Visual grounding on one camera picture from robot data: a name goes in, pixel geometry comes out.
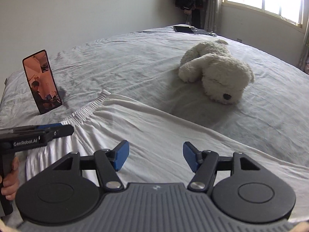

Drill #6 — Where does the grey window curtain left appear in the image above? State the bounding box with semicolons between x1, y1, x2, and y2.
204;0;223;33

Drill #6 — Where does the white plush dog toy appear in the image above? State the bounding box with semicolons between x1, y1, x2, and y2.
178;39;255;104

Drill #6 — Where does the person's left hand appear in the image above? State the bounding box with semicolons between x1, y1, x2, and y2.
1;157;19;200

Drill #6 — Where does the grey bed sheet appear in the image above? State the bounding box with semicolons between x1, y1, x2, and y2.
1;27;308;168

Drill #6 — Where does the smartphone on stand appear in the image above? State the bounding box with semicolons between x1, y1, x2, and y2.
23;50;62;114

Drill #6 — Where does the black tablet on bed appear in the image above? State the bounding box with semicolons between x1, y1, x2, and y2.
173;25;195;34

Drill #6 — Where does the white pants garment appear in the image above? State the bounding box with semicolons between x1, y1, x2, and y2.
26;91;308;222

